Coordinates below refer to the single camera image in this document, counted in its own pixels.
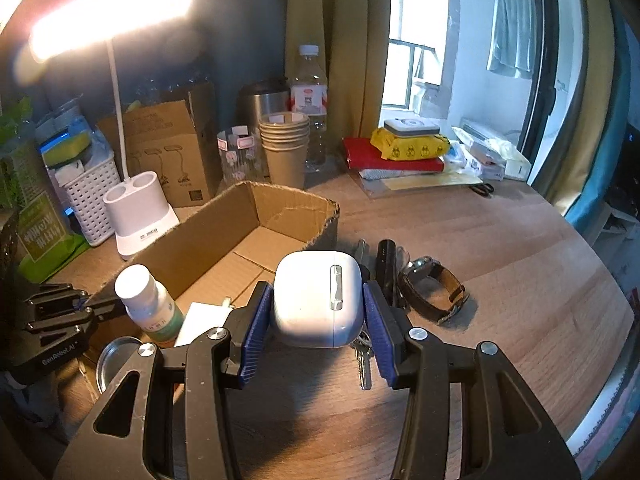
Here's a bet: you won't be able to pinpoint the teal curtain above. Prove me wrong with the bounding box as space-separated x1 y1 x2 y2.
570 10 640 243

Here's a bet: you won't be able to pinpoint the yellow wipes packet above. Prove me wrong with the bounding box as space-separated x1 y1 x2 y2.
370 127 451 161

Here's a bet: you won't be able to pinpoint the white pill bottle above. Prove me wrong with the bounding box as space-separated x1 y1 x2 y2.
114 265 187 346

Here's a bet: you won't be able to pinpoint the floral glass jar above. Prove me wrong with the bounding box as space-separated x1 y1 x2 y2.
217 124 263 187

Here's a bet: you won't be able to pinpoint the white earbuds case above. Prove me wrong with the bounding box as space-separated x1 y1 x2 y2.
272 251 365 350

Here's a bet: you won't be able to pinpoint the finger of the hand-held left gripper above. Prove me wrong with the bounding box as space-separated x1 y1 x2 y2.
27 296 125 336
22 282 86 311

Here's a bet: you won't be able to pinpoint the green plastic bag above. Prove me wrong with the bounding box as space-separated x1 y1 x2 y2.
0 100 33 211

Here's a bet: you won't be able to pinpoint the hanging pale green cloth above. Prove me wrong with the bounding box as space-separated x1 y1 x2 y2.
487 0 538 78

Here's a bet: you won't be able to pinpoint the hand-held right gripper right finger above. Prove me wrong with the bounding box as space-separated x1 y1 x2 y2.
362 281 583 480

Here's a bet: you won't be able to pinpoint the beige envelope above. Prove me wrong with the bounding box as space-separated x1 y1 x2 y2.
357 166 483 193

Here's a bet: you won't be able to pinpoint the small white device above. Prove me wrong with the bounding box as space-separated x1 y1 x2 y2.
384 117 441 138

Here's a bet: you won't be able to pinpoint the white tissue boxes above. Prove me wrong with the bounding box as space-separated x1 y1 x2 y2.
452 125 507 181

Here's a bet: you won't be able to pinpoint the red tin can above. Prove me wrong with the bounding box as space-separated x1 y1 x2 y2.
95 337 142 396

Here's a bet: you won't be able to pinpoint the cardboard box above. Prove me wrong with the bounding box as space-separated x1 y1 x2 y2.
80 180 341 396

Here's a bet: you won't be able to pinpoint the black flashlight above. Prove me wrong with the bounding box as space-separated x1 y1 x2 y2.
375 239 401 306

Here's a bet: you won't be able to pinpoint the steel thermos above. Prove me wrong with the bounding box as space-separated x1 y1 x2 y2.
236 79 293 136

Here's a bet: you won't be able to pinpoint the person's left forearm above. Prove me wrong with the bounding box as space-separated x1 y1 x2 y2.
0 372 68 480

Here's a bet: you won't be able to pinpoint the clear water bottle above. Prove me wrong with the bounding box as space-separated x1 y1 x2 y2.
290 44 328 173

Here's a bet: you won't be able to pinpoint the clear plastic bag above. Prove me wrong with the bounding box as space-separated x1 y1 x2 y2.
35 100 108 161

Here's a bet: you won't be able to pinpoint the pale yellow box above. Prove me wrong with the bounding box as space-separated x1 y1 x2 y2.
499 139 532 182

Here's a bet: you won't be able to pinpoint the printed brown lamp carton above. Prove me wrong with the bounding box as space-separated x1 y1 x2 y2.
95 82 218 208

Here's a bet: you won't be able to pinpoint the red book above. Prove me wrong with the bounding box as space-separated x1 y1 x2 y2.
342 136 446 173

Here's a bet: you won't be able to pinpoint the black sliding door frame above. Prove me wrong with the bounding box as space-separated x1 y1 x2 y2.
520 0 586 181

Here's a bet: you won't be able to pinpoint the white plastic basket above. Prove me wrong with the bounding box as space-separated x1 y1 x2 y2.
47 152 123 247

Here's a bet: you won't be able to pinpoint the stack of paper cups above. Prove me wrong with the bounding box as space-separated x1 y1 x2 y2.
257 111 311 191

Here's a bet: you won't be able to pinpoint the yellow green sponge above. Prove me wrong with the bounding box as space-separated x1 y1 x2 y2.
42 135 93 166

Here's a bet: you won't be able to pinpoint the white desk lamp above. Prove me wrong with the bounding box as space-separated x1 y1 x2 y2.
15 0 193 261

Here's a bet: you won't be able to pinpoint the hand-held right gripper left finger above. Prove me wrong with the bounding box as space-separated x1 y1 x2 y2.
52 281 275 480

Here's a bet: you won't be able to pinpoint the brown strap wristwatch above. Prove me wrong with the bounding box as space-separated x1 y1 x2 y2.
400 256 467 326

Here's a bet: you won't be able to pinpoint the key bunch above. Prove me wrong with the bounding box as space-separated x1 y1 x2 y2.
350 240 376 392

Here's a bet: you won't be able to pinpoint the green packet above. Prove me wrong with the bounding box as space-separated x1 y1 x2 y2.
15 192 88 282

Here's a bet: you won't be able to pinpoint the yellow curtain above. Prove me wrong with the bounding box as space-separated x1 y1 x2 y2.
285 0 401 156
550 0 628 218

